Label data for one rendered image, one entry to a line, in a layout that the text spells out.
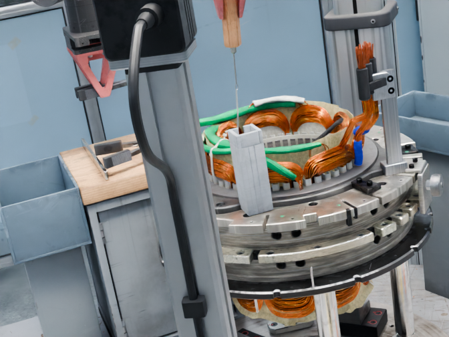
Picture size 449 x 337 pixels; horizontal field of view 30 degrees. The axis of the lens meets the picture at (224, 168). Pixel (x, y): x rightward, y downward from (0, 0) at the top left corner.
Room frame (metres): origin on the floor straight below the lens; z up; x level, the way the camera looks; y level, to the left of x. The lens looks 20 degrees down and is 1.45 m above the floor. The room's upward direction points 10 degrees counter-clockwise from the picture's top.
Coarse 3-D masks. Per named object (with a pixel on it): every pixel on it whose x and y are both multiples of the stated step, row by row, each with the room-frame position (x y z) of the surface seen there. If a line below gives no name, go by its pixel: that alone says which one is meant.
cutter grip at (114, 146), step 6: (96, 144) 1.14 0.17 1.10; (102, 144) 1.14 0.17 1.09; (108, 144) 1.14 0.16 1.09; (114, 144) 1.14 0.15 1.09; (120, 144) 1.14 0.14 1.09; (96, 150) 1.14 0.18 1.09; (102, 150) 1.14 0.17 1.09; (108, 150) 1.14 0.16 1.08; (114, 150) 1.14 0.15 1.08; (120, 150) 1.14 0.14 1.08
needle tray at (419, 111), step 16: (400, 96) 1.22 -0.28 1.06; (416, 96) 1.23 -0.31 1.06; (432, 96) 1.21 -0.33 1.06; (448, 96) 1.18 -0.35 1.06; (400, 112) 1.22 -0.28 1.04; (416, 112) 1.24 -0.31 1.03; (432, 112) 1.21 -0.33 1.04; (448, 112) 1.18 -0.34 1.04; (400, 128) 1.13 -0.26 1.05; (416, 128) 1.10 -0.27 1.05; (432, 128) 1.08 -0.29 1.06; (448, 128) 1.06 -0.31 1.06; (416, 144) 1.10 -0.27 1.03; (432, 144) 1.08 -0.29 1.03; (448, 144) 1.06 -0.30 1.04; (432, 160) 1.10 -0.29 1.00; (448, 160) 1.08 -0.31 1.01; (448, 176) 1.08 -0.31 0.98; (448, 192) 1.08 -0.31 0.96; (432, 208) 1.11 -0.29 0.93; (448, 208) 1.08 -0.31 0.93; (448, 224) 1.08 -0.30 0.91; (432, 240) 1.11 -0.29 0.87; (448, 240) 1.08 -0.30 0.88; (432, 256) 1.11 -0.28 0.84; (448, 256) 1.09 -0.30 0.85; (432, 272) 1.11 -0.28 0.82; (448, 272) 1.09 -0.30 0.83; (432, 288) 1.12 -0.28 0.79; (448, 288) 1.09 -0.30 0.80
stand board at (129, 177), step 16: (64, 160) 1.19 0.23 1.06; (80, 160) 1.17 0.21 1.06; (80, 176) 1.10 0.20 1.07; (96, 176) 1.09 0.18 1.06; (112, 176) 1.08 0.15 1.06; (128, 176) 1.07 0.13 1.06; (144, 176) 1.07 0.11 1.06; (80, 192) 1.06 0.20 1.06; (96, 192) 1.06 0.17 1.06; (112, 192) 1.06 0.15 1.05; (128, 192) 1.07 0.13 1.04
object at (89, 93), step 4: (100, 84) 1.19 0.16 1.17; (84, 88) 1.19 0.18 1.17; (88, 88) 1.18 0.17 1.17; (92, 88) 1.19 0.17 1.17; (80, 92) 1.18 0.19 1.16; (84, 92) 1.18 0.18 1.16; (88, 92) 1.18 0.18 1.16; (92, 92) 1.18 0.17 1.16; (96, 92) 1.19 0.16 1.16; (80, 96) 1.18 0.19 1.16; (84, 96) 1.18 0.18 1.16; (88, 96) 1.18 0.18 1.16; (92, 96) 1.18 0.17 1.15; (96, 96) 1.19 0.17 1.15; (80, 100) 1.18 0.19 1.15
